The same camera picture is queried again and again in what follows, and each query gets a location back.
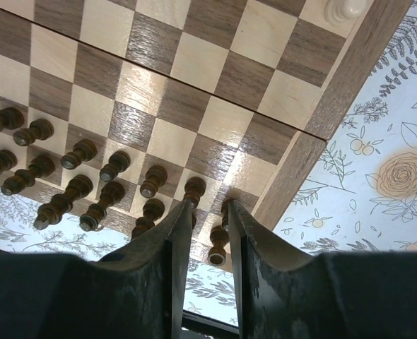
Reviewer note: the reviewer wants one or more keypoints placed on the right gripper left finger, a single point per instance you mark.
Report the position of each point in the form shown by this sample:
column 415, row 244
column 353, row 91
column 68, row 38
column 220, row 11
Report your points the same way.
column 136, row 291

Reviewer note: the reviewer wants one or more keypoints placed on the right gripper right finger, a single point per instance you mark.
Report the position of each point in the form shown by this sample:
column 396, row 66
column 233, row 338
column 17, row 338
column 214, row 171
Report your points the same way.
column 283, row 292

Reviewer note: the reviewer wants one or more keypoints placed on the wooden chess board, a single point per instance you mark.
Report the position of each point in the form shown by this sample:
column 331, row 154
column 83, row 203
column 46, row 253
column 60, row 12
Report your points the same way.
column 244, row 94

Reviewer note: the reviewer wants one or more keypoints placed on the dark rook chess piece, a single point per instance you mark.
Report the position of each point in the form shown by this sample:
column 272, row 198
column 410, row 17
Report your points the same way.
column 219, row 239

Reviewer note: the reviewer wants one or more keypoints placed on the dark pawn chess piece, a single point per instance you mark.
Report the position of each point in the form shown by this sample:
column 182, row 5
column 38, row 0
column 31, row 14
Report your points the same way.
column 11, row 118

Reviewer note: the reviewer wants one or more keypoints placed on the light pawn chess piece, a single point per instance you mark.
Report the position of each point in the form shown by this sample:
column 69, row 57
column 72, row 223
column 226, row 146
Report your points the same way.
column 338, row 12

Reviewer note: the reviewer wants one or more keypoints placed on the floral table mat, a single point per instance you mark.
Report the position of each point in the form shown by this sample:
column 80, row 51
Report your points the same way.
column 376, row 210

